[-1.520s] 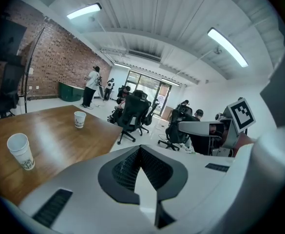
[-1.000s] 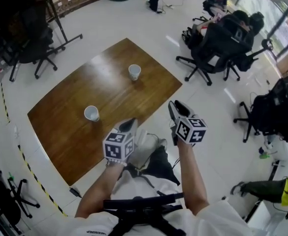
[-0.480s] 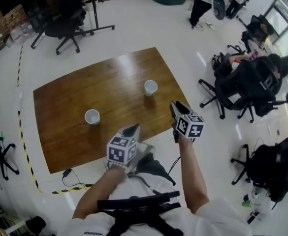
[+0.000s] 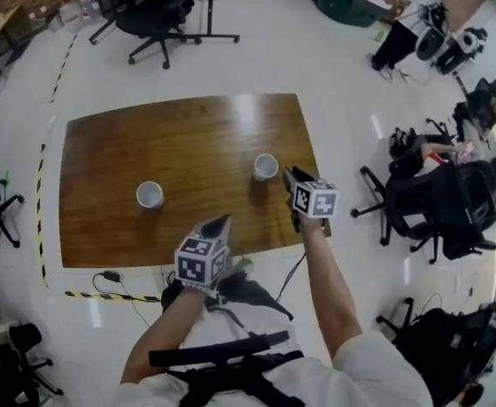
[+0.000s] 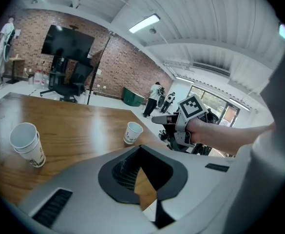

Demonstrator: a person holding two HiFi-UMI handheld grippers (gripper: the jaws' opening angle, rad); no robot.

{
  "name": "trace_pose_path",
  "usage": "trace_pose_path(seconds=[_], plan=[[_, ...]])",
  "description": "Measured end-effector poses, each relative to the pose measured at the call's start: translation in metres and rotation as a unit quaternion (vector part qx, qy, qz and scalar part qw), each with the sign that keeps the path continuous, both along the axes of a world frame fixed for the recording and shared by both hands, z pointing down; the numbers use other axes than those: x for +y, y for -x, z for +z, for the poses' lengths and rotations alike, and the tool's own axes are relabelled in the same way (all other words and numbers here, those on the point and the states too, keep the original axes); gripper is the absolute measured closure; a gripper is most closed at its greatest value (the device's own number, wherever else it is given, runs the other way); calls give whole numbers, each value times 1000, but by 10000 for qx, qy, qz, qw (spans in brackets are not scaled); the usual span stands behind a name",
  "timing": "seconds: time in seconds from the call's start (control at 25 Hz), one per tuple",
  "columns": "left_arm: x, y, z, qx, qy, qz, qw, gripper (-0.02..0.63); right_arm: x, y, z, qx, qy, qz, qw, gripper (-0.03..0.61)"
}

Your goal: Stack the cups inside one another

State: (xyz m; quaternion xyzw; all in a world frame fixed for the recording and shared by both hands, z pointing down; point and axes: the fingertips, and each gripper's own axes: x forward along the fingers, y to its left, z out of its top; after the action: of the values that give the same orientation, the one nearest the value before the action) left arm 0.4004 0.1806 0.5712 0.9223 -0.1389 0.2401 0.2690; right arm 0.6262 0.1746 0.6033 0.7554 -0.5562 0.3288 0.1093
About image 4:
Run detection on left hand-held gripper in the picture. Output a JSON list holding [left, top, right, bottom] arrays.
[[174, 214, 233, 293]]

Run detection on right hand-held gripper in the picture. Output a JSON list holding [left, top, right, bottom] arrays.
[[281, 165, 341, 234]]

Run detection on white paper cup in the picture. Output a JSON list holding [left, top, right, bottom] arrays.
[[253, 153, 280, 181], [136, 181, 164, 209]]

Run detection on person's right forearm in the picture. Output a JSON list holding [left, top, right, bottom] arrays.
[[299, 216, 365, 366]]

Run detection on person's left forearm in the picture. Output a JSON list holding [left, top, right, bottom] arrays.
[[120, 285, 215, 386]]

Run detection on person's grey shoe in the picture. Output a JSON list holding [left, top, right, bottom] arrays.
[[230, 257, 254, 276]]

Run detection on person's black trousers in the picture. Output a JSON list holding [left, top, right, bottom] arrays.
[[160, 269, 295, 322]]

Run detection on black chest harness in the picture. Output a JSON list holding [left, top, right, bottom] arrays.
[[148, 330, 306, 407]]

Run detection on person's white shirt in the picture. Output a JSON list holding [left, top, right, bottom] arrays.
[[114, 306, 434, 407]]

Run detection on white round machine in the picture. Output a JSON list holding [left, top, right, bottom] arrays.
[[415, 25, 446, 62], [437, 26, 488, 75]]

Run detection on green round table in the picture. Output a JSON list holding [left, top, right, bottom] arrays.
[[316, 0, 393, 28]]

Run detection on black wheeled stand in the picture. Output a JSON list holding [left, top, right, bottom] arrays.
[[179, 0, 241, 45]]

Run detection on black adapter cable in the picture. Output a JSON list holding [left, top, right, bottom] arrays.
[[92, 270, 164, 326]]

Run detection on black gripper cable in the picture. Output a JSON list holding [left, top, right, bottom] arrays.
[[274, 250, 309, 304]]

